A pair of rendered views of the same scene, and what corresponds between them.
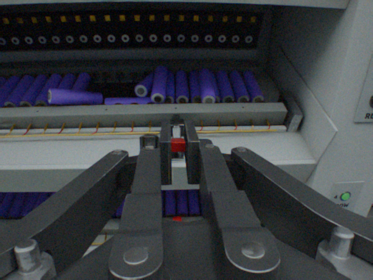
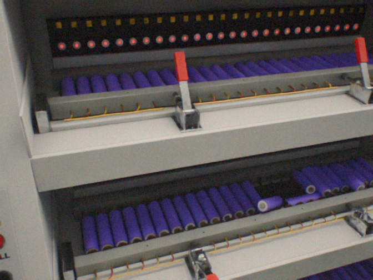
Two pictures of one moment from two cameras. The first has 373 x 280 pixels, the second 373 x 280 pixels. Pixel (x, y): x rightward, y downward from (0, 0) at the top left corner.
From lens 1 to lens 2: 0.45 m
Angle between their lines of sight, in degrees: 18
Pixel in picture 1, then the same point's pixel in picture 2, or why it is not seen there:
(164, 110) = (339, 201)
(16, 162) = (265, 263)
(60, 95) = (270, 203)
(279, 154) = not seen: outside the picture
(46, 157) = (282, 254)
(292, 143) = not seen: outside the picture
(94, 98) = (280, 201)
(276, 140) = not seen: outside the picture
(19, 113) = (242, 224)
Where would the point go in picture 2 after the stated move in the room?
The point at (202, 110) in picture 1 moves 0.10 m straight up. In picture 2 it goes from (363, 196) to (364, 136)
